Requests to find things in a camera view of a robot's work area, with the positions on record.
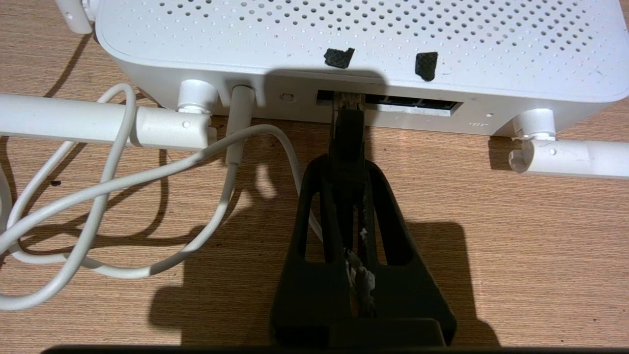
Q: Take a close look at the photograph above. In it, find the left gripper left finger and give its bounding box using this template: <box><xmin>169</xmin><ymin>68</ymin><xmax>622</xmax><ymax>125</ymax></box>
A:
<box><xmin>269</xmin><ymin>154</ymin><xmax>353</xmax><ymax>346</ymax></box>

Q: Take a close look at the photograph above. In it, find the white router with antennas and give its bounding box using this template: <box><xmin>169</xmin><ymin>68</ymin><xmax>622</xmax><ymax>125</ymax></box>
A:
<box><xmin>0</xmin><ymin>0</ymin><xmax>629</xmax><ymax>180</ymax></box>

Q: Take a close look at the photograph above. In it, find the black ethernet cable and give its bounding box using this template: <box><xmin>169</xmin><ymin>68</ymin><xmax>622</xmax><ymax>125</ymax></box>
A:
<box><xmin>330</xmin><ymin>91</ymin><xmax>367</xmax><ymax>256</ymax></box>

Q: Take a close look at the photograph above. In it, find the thin white adapter cable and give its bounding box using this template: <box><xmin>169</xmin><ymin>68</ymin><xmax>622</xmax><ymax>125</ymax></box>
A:
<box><xmin>0</xmin><ymin>84</ymin><xmax>325</xmax><ymax>311</ymax></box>

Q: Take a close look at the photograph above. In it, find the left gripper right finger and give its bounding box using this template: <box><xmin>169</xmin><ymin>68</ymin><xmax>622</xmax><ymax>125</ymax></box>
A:
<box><xmin>360</xmin><ymin>159</ymin><xmax>458</xmax><ymax>346</ymax></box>

